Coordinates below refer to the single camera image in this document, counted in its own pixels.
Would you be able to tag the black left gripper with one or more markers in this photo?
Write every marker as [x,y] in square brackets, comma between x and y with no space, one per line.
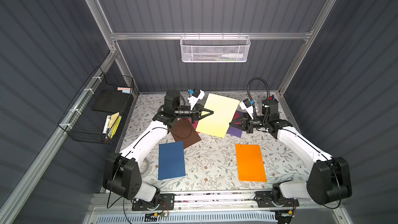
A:
[195,112]

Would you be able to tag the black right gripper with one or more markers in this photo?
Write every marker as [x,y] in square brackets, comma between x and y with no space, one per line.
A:
[247,124]

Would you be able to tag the lime green paper sheet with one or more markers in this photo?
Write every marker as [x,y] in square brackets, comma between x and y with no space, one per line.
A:
[224,109]

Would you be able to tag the orange paper sheet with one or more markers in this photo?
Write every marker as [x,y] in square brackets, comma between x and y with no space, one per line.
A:
[250,163]

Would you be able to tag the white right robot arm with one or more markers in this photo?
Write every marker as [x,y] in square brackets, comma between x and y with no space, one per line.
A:
[329,178]

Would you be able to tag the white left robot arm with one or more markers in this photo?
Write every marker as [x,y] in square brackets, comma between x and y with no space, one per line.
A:
[122,170]

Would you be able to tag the purple paper sheet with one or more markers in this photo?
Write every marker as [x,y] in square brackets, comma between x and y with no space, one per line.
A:
[233,130]

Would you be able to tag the magenta paper sheet left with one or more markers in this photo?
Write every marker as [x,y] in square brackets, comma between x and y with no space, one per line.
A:
[192,123]

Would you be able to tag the brown paper sheet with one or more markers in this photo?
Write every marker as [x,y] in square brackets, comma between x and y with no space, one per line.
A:
[183,131]

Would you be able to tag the blue paper sheet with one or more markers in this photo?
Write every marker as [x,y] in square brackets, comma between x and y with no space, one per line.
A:
[171,161]

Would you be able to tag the white tape roll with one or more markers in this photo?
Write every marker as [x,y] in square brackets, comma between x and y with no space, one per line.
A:
[145,168]

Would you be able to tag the white mesh wall basket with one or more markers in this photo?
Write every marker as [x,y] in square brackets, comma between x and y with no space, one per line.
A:
[214,48]

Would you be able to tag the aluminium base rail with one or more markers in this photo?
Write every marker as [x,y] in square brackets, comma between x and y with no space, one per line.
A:
[254,198]

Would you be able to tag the black wire wall basket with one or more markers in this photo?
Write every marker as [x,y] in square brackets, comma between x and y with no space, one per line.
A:
[100,109]

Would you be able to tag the aluminium frame post left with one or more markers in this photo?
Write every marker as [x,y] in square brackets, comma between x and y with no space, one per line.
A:
[102,23]

